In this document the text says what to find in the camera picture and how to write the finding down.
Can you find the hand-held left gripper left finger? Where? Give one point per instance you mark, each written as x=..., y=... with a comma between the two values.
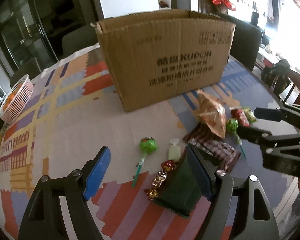
x=97, y=172

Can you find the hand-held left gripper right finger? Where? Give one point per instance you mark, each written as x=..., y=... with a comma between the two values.
x=200, y=177

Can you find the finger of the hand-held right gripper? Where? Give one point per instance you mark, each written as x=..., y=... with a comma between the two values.
x=252, y=133
x=277, y=115

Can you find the green lollipop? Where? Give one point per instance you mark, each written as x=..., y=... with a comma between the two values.
x=231, y=126
x=148, y=146

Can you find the dark green snack packet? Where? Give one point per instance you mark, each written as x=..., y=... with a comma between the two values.
x=180, y=187

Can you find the brown cardboard box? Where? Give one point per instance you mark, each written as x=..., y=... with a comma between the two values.
x=152, y=67

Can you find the red wrapped candy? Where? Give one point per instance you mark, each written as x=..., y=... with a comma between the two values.
x=238, y=117

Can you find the brown striped snack packet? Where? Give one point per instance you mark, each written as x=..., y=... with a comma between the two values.
x=220, y=151
x=197, y=133

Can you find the gold red foil candy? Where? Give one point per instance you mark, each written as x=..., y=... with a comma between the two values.
x=160, y=178
x=151, y=193
x=168, y=165

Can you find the pale green wrapped candy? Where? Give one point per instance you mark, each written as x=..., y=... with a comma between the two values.
x=173, y=152

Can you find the black bag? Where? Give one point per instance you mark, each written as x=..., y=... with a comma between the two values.
x=277, y=72

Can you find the tan snack packet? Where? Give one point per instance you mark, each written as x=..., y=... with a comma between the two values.
x=212, y=115

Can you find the patterned tablecloth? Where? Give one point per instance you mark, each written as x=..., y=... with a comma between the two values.
x=77, y=130

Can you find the dark chair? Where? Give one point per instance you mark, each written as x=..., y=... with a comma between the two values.
x=27, y=70
x=80, y=40
x=245, y=42

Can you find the pink plastic basket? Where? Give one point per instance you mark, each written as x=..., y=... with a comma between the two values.
x=18, y=95

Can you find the orange fruit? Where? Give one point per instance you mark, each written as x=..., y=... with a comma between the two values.
x=6, y=106
x=11, y=96

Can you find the glass door cabinet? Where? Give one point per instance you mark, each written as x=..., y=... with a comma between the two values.
x=27, y=30

